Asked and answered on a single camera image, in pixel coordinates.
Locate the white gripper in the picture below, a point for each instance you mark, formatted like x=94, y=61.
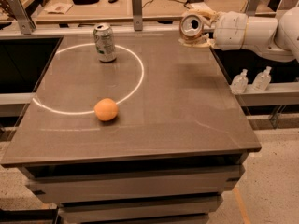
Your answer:
x=232, y=27

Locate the orange soda can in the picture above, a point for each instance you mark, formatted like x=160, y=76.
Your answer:
x=191, y=27

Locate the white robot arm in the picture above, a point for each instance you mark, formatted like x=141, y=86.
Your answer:
x=270, y=38

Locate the green and white soda can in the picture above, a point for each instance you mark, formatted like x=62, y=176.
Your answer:
x=104, y=42

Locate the white paper on desk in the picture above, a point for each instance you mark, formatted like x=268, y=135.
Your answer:
x=200, y=5

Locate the small black device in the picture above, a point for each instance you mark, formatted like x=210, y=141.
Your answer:
x=112, y=1

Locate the black object on desk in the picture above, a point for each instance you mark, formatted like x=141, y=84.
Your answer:
x=85, y=2

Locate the orange fruit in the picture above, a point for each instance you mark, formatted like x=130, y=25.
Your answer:
x=106, y=109

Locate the brown paper packet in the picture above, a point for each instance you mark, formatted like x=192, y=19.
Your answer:
x=58, y=8

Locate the right metal bracket post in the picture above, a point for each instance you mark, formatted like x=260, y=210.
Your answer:
x=253, y=0

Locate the metal bracket post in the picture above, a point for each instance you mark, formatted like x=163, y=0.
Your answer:
x=137, y=15
x=15, y=9
x=253, y=0

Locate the middle metal bracket post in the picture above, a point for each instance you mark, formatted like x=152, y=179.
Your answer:
x=137, y=15

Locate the left metal bracket post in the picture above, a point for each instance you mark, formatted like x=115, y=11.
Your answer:
x=15, y=9

